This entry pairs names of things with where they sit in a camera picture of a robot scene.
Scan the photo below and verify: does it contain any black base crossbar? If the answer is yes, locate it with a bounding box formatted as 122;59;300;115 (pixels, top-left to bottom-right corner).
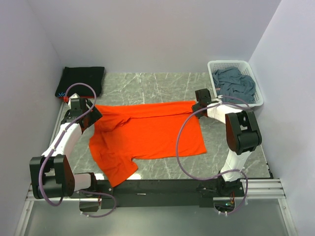
78;178;234;212

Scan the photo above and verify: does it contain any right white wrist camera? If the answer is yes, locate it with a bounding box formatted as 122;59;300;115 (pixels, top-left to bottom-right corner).
212;95;224;104

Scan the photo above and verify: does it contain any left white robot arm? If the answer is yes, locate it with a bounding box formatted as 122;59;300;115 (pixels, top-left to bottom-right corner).
30;98;102;199

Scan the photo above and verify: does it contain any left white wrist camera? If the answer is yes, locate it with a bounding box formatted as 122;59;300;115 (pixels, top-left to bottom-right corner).
63;93;80;107

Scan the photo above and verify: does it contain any white plastic laundry basket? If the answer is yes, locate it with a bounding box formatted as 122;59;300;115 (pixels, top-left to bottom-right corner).
208;60;263;107

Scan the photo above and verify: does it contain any folded red t shirt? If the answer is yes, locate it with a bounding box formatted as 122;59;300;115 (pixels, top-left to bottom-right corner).
58;95;95;101

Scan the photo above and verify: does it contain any folded black t shirt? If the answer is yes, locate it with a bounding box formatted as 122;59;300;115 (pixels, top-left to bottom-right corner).
55;66;106;97

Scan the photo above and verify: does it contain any grey blue t shirt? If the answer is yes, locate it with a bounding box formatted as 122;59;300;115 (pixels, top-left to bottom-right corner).
212;67;255;104

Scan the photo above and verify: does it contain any aluminium frame rail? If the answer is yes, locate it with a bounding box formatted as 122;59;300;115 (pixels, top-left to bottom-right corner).
15;179;297;236

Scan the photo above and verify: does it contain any orange t shirt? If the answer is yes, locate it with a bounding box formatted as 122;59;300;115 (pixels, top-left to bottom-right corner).
89;101;207;187

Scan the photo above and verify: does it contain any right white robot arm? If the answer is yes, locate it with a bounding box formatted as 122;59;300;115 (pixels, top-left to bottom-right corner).
192;88;262;196

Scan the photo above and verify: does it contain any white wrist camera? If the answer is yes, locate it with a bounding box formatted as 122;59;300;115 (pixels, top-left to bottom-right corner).
212;95;224;104
63;93;80;107

